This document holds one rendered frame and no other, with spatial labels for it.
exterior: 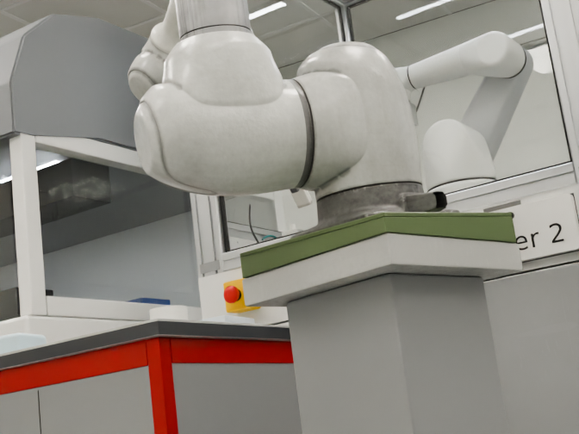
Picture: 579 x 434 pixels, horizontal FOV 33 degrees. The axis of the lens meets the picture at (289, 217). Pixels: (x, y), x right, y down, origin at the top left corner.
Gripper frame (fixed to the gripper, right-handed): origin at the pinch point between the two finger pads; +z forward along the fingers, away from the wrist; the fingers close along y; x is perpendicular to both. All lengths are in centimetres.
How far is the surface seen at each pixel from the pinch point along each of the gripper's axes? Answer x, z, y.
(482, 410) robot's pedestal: -42, 21, -59
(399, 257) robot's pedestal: -42, -5, -63
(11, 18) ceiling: 238, -66, 250
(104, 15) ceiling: 204, -47, 275
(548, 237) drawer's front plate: -39.8, 27.6, 9.4
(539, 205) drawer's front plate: -39.7, 22.1, 13.0
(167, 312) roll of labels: 19.9, 6.2, -29.2
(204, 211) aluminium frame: 42, 6, 30
